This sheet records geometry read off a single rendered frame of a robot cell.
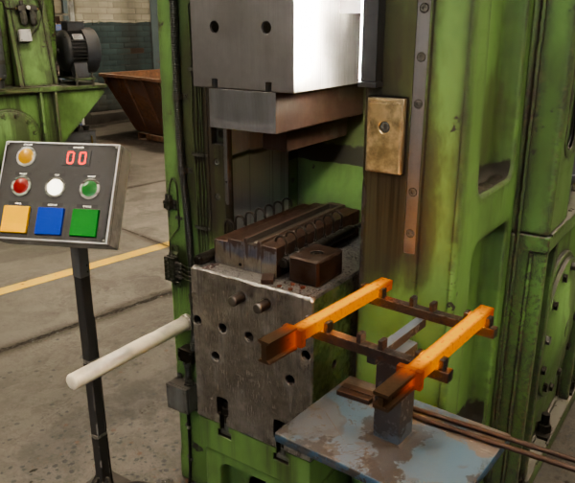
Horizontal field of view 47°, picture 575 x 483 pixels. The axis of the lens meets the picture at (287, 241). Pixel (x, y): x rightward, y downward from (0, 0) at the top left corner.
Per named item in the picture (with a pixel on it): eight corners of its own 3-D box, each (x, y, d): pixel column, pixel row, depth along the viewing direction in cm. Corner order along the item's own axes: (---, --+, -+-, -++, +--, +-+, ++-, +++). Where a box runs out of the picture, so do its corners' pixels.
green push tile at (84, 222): (94, 237, 174) (98, 209, 176) (68, 235, 175) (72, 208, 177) (97, 238, 176) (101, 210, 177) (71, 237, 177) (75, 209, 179)
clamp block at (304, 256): (317, 288, 157) (318, 263, 155) (288, 281, 162) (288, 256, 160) (343, 273, 166) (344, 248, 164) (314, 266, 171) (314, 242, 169)
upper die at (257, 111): (275, 134, 152) (275, 92, 149) (210, 126, 163) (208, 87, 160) (362, 114, 185) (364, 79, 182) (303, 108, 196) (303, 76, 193)
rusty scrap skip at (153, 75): (189, 156, 769) (185, 81, 741) (102, 137, 894) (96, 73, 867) (264, 143, 850) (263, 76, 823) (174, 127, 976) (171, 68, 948)
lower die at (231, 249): (276, 277, 164) (276, 245, 161) (215, 262, 174) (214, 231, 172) (358, 234, 196) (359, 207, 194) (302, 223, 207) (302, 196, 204)
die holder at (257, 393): (310, 463, 165) (312, 299, 151) (196, 414, 186) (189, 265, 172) (405, 370, 209) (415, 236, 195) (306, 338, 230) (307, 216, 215)
